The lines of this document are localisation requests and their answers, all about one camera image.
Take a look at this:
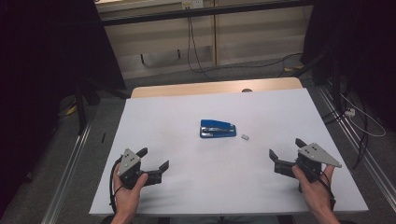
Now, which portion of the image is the person's left hand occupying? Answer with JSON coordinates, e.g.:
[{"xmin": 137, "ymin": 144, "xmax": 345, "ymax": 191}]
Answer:
[{"xmin": 112, "ymin": 163, "xmax": 149, "ymax": 217}]

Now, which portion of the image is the bundle of black cables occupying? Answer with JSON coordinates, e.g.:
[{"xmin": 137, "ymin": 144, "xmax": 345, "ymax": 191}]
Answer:
[{"xmin": 321, "ymin": 102, "xmax": 371, "ymax": 171}]

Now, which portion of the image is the white table cover sheet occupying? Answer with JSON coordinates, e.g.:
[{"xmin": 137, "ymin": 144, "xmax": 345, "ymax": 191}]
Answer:
[{"xmin": 89, "ymin": 88, "xmax": 370, "ymax": 217}]

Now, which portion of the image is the black metal stand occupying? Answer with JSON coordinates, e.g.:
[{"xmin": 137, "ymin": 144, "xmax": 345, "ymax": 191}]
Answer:
[{"xmin": 72, "ymin": 78, "xmax": 131, "ymax": 136}]

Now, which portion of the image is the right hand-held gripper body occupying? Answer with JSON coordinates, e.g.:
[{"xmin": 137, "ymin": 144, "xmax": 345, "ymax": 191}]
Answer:
[{"xmin": 293, "ymin": 142, "xmax": 343, "ymax": 193}]

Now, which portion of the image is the black hanging cable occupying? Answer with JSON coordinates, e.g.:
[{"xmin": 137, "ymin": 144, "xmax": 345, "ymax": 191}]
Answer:
[{"xmin": 186, "ymin": 16, "xmax": 216, "ymax": 80}]

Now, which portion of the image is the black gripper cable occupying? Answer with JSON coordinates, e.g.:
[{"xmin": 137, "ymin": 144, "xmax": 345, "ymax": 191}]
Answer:
[
  {"xmin": 303, "ymin": 162, "xmax": 337, "ymax": 211},
  {"xmin": 108, "ymin": 156, "xmax": 124, "ymax": 215}
]

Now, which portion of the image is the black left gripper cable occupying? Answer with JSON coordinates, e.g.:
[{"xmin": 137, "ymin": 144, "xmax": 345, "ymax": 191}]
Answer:
[{"xmin": 108, "ymin": 156, "xmax": 124, "ymax": 215}]

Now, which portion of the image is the person's right hand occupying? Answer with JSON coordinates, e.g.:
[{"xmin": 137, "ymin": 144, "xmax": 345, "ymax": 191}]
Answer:
[{"xmin": 291, "ymin": 163, "xmax": 337, "ymax": 213}]

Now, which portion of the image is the wooden table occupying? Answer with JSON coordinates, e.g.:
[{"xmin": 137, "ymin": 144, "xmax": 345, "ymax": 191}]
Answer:
[{"xmin": 130, "ymin": 77, "xmax": 304, "ymax": 99}]

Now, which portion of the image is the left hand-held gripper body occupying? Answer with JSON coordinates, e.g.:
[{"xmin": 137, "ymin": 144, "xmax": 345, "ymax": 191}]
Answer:
[{"xmin": 116, "ymin": 147, "xmax": 149, "ymax": 190}]

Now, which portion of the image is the black horizontal bar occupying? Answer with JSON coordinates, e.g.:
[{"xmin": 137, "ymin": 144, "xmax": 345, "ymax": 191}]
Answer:
[{"xmin": 101, "ymin": 0, "xmax": 314, "ymax": 27}]

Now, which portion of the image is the aluminium floor rail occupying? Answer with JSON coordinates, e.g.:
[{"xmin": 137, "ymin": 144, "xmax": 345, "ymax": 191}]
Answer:
[
  {"xmin": 41, "ymin": 123, "xmax": 93, "ymax": 224},
  {"xmin": 315, "ymin": 85, "xmax": 396, "ymax": 204}
]

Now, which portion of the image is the white cable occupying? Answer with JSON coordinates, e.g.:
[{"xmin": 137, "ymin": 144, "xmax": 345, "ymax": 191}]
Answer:
[{"xmin": 339, "ymin": 92, "xmax": 388, "ymax": 138}]

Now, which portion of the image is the blue stapler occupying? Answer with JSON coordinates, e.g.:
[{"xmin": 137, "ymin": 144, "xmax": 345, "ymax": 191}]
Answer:
[{"xmin": 199, "ymin": 119, "xmax": 237, "ymax": 140}]

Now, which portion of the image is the black floor cable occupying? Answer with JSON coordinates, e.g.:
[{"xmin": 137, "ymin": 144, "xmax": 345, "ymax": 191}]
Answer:
[{"xmin": 199, "ymin": 51, "xmax": 304, "ymax": 78}]

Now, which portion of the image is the white wall outlet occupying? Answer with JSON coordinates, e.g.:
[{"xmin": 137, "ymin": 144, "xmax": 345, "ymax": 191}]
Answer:
[{"xmin": 181, "ymin": 0, "xmax": 205, "ymax": 10}]

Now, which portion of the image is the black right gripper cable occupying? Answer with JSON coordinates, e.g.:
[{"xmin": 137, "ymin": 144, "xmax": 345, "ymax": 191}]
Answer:
[{"xmin": 303, "ymin": 162, "xmax": 337, "ymax": 211}]

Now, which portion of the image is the beige wall cabinet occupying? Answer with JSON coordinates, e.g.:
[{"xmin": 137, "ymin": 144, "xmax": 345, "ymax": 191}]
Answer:
[{"xmin": 95, "ymin": 0, "xmax": 314, "ymax": 80}]

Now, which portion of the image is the black curtain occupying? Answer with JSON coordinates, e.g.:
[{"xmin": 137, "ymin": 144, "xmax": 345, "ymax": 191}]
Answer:
[
  {"xmin": 300, "ymin": 0, "xmax": 396, "ymax": 133},
  {"xmin": 0, "ymin": 0, "xmax": 127, "ymax": 216}
]

